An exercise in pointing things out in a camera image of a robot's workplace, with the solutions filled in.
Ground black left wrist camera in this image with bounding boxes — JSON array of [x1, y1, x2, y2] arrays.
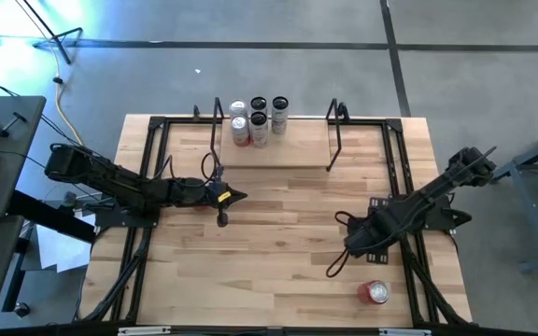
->
[[203, 178, 226, 207]]

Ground silver metal bracket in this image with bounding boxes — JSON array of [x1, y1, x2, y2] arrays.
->
[[117, 326, 173, 336], [377, 328, 433, 336]]

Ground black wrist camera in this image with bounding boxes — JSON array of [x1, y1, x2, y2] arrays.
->
[[203, 178, 226, 207], [343, 223, 368, 259]]

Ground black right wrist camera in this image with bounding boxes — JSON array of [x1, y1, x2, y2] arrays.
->
[[343, 223, 368, 259]]

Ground yellow cable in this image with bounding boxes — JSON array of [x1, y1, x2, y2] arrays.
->
[[14, 0, 86, 147]]

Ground Celsius Arctic Vibe can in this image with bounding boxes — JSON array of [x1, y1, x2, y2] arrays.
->
[[270, 95, 290, 136]]

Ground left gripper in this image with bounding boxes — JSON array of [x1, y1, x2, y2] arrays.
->
[[215, 170, 249, 229]]

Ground blue-grey metal cart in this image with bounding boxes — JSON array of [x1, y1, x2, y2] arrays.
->
[[483, 120, 538, 275]]

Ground black metal shelf side frame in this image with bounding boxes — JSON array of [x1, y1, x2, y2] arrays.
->
[[324, 97, 343, 173], [208, 96, 226, 172]]

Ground tall slim white can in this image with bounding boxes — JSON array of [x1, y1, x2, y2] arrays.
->
[[249, 95, 269, 116]]

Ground short silver can red print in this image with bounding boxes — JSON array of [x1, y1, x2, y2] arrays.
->
[[228, 98, 249, 119], [230, 115, 252, 148]]

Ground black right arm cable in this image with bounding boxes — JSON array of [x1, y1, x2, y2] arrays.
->
[[324, 209, 360, 280]]

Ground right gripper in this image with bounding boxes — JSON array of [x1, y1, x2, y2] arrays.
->
[[362, 196, 391, 266]]

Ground tall white can red print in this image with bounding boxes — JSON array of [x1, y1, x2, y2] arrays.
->
[[248, 110, 270, 149]]

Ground white paper sheets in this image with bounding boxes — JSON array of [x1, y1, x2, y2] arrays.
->
[[35, 213, 97, 274]]

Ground black desk base frame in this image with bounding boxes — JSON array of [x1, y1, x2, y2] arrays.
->
[[0, 189, 98, 315]]

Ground black front rail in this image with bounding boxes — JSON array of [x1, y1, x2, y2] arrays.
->
[[0, 320, 538, 336]]

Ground black T-handle tool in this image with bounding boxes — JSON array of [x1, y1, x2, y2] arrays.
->
[[0, 111, 30, 139]]

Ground wooden shelf board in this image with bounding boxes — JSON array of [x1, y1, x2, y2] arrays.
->
[[219, 118, 333, 169]]

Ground black tripod stand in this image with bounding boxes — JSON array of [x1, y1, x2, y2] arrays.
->
[[20, 0, 85, 66]]

